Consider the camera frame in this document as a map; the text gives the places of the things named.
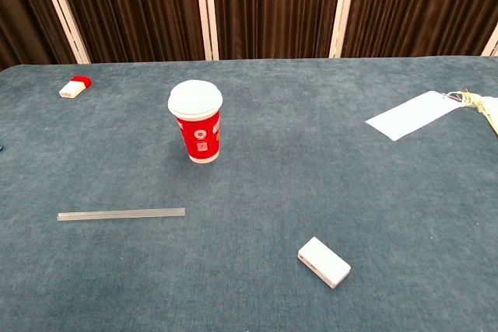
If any transparent plastic straw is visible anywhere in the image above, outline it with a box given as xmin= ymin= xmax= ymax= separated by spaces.
xmin=56 ymin=207 xmax=187 ymax=222

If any red paper cup white lid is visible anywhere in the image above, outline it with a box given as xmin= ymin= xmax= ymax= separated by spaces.
xmin=167 ymin=79 xmax=224 ymax=165

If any blue felt table cover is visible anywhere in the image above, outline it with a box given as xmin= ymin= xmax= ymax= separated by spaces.
xmin=0 ymin=54 xmax=498 ymax=332

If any brown curtain screen panel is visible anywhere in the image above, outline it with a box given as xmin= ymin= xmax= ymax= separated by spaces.
xmin=329 ymin=0 xmax=498 ymax=59
xmin=34 ymin=0 xmax=207 ymax=65
xmin=0 ymin=0 xmax=79 ymax=72
xmin=194 ymin=0 xmax=345 ymax=61

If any white paper tag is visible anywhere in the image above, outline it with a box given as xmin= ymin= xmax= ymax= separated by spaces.
xmin=364 ymin=90 xmax=462 ymax=142

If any small red and white box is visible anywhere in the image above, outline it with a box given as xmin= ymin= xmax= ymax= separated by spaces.
xmin=58 ymin=75 xmax=93 ymax=99

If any pale yellow paper bag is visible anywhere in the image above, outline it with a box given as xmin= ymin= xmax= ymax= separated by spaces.
xmin=472 ymin=95 xmax=498 ymax=137

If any beige string bundle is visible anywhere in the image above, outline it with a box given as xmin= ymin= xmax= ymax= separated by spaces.
xmin=441 ymin=89 xmax=486 ymax=114

